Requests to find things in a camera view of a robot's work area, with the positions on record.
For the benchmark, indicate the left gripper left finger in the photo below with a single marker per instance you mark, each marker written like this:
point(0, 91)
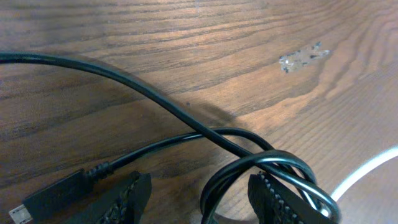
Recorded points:
point(124, 204)

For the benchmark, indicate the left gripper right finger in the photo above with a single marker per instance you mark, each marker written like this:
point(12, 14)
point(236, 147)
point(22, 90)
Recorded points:
point(274, 203)

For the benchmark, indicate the scuff mark on table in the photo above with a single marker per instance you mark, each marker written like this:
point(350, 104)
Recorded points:
point(301, 58)

